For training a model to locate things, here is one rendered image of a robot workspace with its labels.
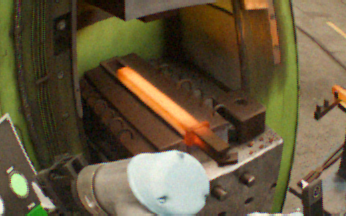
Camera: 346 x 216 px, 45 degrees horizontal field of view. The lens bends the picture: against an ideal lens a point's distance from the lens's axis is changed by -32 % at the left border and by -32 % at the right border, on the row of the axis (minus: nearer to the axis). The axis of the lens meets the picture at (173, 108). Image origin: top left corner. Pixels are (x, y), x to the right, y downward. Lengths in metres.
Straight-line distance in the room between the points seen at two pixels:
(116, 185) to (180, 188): 0.07
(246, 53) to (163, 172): 0.87
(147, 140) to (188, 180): 0.65
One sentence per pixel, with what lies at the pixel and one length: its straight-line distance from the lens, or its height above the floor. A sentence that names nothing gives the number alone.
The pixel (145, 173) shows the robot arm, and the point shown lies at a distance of 0.51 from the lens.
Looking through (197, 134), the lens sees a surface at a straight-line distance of 1.12.
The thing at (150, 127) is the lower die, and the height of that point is 0.99.
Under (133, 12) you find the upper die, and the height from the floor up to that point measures 1.29.
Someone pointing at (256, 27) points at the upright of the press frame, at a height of 1.12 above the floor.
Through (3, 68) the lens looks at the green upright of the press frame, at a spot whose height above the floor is 1.23.
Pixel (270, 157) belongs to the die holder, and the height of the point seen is 0.88.
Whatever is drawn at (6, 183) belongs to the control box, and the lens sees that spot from 0.89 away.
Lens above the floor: 1.62
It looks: 30 degrees down
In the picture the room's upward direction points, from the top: 5 degrees counter-clockwise
